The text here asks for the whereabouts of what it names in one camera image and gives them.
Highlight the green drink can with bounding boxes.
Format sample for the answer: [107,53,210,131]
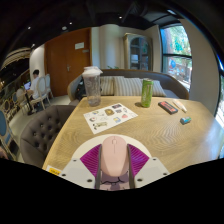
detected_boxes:
[140,78,155,109]

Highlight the white dining chair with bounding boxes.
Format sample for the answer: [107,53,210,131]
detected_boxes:
[31,73,54,109]

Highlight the small teal box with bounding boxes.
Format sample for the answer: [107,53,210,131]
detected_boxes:
[179,116,193,126]

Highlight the black backpack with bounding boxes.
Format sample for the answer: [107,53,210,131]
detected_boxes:
[74,79,87,101]

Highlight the black-framed window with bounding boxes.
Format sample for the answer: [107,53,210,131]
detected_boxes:
[159,23,194,93]

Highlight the clear shaker bottle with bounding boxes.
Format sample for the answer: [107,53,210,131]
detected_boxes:
[81,65,104,108]

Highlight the person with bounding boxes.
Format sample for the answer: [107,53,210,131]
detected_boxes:
[23,69,42,101]

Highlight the pink computer mouse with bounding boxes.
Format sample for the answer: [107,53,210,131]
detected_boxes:
[99,135,130,178]

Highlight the striped cushion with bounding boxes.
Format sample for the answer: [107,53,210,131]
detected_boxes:
[99,75,116,97]
[151,79,167,98]
[113,76,144,98]

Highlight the grey tufted armchair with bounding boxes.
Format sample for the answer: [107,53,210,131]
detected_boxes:
[19,104,77,169]

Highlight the yellow sticker card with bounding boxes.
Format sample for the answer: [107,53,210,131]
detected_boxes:
[45,164,63,176]

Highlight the large side window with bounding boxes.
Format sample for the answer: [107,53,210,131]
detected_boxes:
[214,56,224,128]

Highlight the glass-door cabinet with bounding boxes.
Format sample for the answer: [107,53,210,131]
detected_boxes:
[123,32,154,71]

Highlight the white sticker sheet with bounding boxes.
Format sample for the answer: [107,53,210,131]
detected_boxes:
[83,102,139,135]

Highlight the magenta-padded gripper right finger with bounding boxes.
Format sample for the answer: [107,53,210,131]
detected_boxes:
[126,143,171,190]

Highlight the white wrapped packet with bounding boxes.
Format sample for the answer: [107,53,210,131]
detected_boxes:
[172,98,188,113]

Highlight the wooden door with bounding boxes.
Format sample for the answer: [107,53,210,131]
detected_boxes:
[44,27,93,98]

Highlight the black and red box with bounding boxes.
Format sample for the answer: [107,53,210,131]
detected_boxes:
[157,100,179,115]

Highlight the blue-backed chairs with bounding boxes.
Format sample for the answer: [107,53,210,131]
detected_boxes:
[0,88,31,161]

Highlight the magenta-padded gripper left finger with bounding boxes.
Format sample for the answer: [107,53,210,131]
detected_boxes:
[59,143,103,190]

